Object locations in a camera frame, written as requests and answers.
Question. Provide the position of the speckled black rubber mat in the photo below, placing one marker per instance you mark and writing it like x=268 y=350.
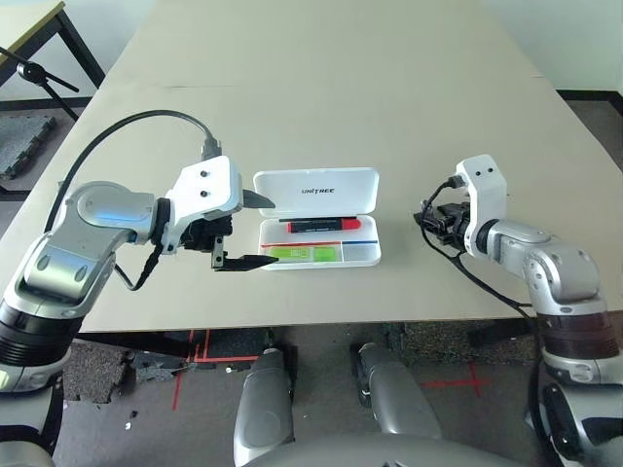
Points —
x=95 y=372
x=433 y=340

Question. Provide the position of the grey foam floor mat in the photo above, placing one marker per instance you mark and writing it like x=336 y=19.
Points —
x=22 y=143

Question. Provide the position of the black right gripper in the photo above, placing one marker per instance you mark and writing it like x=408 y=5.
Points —
x=455 y=224

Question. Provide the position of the white plastic pencil case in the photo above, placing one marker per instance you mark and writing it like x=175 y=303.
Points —
x=282 y=194

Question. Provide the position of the beige side table black frame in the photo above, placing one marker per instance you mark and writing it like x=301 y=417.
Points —
x=29 y=24

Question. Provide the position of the grey robot right leg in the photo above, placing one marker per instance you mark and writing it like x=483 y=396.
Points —
x=399 y=389

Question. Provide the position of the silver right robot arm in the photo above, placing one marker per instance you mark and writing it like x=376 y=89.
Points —
x=560 y=272

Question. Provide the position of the grey robot leg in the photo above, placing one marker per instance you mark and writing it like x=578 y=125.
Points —
x=399 y=389
x=265 y=404

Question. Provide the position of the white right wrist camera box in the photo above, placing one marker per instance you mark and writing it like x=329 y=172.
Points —
x=482 y=185

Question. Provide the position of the green highlighter pen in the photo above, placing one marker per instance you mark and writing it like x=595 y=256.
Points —
x=321 y=254

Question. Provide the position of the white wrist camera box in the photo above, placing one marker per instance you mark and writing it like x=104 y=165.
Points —
x=482 y=185
x=204 y=185

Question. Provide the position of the grey robot torso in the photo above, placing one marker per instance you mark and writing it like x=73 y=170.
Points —
x=389 y=452

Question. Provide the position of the grey robot left leg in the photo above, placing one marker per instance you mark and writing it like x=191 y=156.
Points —
x=265 y=404

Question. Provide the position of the black marker with red cap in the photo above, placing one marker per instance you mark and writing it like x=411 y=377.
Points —
x=316 y=226

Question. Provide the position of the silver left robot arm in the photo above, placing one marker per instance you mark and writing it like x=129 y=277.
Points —
x=97 y=209

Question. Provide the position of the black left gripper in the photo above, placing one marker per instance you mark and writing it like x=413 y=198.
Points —
x=204 y=236

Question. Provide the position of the black baseboard strip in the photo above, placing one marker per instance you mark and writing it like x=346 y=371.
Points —
x=589 y=95

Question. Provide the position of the black tripod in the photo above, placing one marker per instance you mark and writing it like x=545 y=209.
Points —
x=29 y=70

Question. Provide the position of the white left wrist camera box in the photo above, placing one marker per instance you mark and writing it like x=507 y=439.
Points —
x=204 y=185

